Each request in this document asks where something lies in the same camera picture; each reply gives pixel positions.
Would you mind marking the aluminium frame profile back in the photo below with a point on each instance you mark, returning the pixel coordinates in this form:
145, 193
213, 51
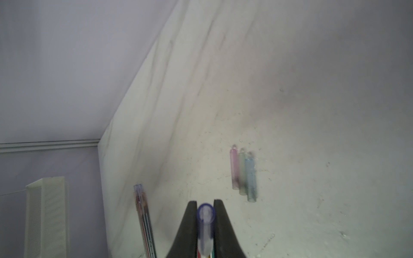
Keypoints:
47, 146

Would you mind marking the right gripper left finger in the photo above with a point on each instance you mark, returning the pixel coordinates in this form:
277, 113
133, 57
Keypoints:
185, 242

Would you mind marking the blue transparent pencil cap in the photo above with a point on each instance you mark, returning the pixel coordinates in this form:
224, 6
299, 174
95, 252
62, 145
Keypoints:
251, 183

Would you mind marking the purple transparent pencil cap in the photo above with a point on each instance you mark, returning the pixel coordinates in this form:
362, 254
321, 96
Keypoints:
205, 237

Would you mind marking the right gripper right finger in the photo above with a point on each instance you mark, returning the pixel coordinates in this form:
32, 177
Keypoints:
226, 244

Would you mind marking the lower white mesh shelf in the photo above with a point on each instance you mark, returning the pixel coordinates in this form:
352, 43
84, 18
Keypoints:
46, 221

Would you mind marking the green transparent pencil cap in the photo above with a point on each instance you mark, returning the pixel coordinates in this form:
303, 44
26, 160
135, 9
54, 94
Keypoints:
242, 172

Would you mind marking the pink transparent pencil cap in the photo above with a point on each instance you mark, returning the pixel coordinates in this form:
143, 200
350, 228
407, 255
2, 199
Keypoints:
234, 163

